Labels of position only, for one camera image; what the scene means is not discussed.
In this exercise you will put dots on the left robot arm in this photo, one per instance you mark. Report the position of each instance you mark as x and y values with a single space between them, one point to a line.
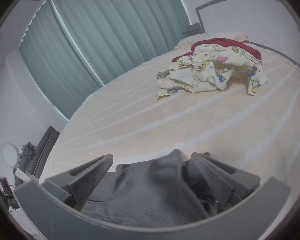
5 186

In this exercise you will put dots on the round white mirror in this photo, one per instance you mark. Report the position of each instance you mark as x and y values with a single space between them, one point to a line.
10 155

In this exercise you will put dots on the bed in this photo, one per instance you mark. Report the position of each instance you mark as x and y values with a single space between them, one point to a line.
140 114

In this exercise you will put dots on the dark red garment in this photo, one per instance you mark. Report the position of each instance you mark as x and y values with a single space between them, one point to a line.
240 45

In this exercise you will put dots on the dark grey chest of drawers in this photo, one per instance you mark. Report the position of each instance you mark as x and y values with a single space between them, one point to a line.
45 149

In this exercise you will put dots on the black T-shirt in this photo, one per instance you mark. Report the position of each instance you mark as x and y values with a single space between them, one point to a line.
152 191

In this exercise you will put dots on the cream pillow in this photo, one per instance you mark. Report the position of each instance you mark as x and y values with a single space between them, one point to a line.
187 42

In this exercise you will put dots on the grey bedside table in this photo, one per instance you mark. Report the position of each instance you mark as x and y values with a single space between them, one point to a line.
193 30

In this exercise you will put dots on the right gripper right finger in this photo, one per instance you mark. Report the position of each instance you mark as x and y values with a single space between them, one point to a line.
215 176

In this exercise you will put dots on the white printed pyjama garment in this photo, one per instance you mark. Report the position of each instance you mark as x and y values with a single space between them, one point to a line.
205 71

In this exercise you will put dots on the black bag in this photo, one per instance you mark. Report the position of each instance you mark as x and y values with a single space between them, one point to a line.
27 150

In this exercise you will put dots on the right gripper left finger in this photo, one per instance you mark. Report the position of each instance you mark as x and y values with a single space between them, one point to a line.
90 176

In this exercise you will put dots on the blue-green curtain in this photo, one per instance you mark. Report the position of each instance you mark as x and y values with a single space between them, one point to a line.
120 29
55 64

